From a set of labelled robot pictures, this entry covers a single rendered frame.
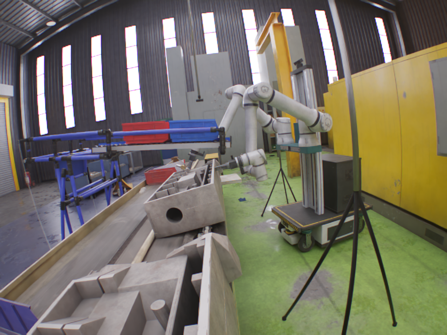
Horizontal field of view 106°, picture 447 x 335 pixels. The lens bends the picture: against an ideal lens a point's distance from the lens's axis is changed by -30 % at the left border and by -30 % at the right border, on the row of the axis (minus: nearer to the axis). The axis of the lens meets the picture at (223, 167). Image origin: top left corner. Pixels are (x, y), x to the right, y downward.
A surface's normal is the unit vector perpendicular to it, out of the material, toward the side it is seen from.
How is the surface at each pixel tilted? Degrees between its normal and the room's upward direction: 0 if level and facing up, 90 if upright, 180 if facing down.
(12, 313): 88
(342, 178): 90
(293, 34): 90
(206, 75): 90
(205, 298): 10
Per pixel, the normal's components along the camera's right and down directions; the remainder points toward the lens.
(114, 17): 0.04, 0.15
